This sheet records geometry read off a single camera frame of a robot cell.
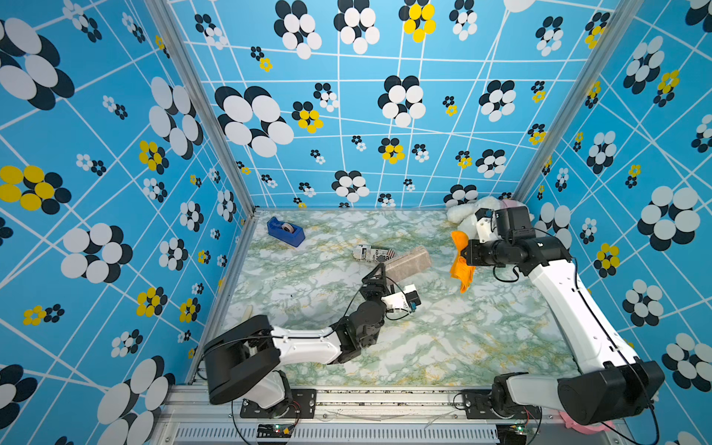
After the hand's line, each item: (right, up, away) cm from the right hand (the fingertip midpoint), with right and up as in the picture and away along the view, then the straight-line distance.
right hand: (468, 250), depth 77 cm
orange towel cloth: (-3, -5, -3) cm, 7 cm away
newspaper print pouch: (-29, -2, +24) cm, 38 cm away
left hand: (-24, -5, -1) cm, 24 cm away
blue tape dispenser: (-60, +5, +28) cm, 66 cm away
